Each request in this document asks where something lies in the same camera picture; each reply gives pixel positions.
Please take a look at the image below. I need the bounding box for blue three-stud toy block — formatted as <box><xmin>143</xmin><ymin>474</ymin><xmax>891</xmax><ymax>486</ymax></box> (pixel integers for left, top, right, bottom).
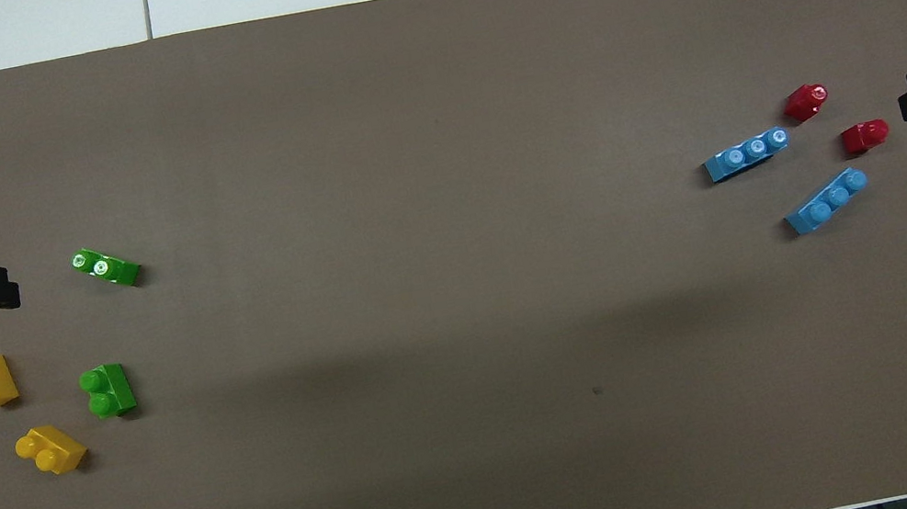
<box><xmin>698</xmin><ymin>126</ymin><xmax>796</xmax><ymax>186</ymax></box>
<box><xmin>778</xmin><ymin>165</ymin><xmax>876</xmax><ymax>238</ymax></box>

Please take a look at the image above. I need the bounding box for brown table mat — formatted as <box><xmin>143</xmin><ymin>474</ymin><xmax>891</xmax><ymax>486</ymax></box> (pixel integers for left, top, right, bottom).
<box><xmin>0</xmin><ymin>0</ymin><xmax>907</xmax><ymax>509</ymax></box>

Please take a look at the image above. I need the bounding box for red one-stud toy block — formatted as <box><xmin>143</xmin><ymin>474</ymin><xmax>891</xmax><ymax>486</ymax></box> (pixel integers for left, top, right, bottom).
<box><xmin>779</xmin><ymin>80</ymin><xmax>833</xmax><ymax>126</ymax></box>
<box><xmin>839</xmin><ymin>117</ymin><xmax>894</xmax><ymax>158</ymax></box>

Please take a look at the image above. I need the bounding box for green two-stud toy block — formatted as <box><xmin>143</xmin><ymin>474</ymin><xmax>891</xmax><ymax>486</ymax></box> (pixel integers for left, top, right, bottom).
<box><xmin>76</xmin><ymin>359</ymin><xmax>140</xmax><ymax>423</ymax></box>
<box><xmin>69</xmin><ymin>240</ymin><xmax>144</xmax><ymax>298</ymax></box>

